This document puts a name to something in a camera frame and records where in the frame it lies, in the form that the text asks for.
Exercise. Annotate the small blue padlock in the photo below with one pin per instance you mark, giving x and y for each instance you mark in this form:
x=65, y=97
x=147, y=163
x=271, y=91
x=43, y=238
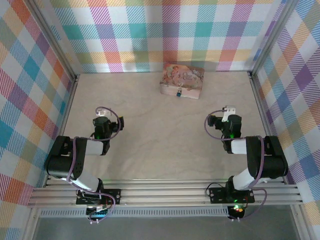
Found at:
x=179, y=94

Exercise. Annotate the pink illustrated tin box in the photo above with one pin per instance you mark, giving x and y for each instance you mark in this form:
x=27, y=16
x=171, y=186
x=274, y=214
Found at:
x=182, y=75

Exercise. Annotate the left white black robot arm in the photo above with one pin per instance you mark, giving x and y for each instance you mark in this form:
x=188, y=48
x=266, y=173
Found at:
x=60, y=162

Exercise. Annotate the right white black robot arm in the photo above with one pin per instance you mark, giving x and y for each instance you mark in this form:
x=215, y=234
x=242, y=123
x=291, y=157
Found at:
x=272, y=165

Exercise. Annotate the plaid backdrop panel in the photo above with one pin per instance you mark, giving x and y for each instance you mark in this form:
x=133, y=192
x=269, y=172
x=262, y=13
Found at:
x=160, y=30
x=300, y=100
x=20, y=100

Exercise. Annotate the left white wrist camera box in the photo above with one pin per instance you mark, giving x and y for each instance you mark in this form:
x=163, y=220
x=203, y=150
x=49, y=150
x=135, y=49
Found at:
x=103, y=113

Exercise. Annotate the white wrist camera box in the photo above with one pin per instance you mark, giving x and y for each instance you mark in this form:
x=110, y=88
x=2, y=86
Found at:
x=103, y=113
x=228, y=111

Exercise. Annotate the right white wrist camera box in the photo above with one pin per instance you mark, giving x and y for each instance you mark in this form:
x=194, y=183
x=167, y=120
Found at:
x=228, y=111

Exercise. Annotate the aluminium side rail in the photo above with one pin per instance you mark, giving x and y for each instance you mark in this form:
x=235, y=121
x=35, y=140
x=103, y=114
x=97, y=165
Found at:
x=260, y=100
x=68, y=105

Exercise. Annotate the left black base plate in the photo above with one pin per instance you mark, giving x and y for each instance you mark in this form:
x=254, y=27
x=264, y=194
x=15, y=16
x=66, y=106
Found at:
x=116, y=195

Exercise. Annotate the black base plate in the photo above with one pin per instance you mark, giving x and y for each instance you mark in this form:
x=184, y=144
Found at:
x=217, y=195
x=116, y=195

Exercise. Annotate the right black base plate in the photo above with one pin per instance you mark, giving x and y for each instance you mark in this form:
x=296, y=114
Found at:
x=217, y=195

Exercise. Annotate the thin aluminium cross rail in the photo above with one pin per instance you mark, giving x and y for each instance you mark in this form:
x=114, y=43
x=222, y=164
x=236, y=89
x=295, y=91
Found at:
x=162, y=182

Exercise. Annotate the wide aluminium cross rail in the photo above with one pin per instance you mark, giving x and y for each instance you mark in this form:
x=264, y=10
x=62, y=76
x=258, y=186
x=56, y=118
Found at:
x=162, y=196

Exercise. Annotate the aluminium frame post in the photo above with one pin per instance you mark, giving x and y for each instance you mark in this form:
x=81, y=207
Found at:
x=30, y=225
x=301, y=225
x=271, y=37
x=52, y=37

